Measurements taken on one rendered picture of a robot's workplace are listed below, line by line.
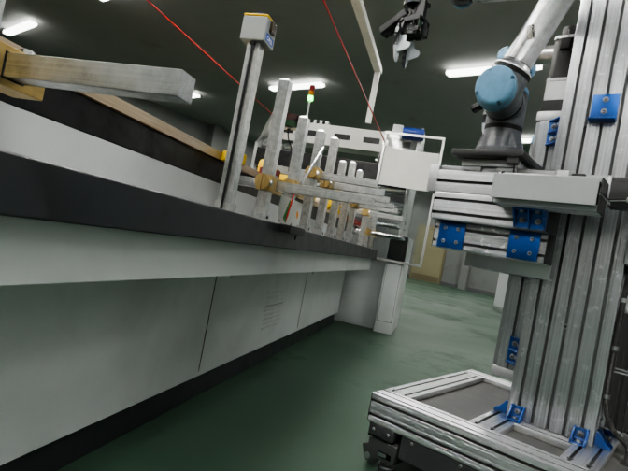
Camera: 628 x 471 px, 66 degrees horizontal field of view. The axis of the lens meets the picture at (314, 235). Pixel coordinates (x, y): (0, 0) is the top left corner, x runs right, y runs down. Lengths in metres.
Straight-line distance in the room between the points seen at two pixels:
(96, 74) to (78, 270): 0.38
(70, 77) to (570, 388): 1.54
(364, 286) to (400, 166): 1.11
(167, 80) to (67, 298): 0.73
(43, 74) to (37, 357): 0.68
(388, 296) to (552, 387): 2.69
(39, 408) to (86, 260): 0.46
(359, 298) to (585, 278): 2.96
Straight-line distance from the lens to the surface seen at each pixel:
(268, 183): 1.50
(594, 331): 1.67
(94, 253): 0.91
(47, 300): 1.16
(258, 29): 1.36
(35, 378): 1.21
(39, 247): 0.82
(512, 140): 1.64
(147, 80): 0.58
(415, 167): 4.28
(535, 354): 1.71
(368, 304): 4.40
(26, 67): 0.70
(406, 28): 1.77
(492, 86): 1.53
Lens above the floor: 0.66
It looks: 1 degrees up
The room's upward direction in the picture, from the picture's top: 11 degrees clockwise
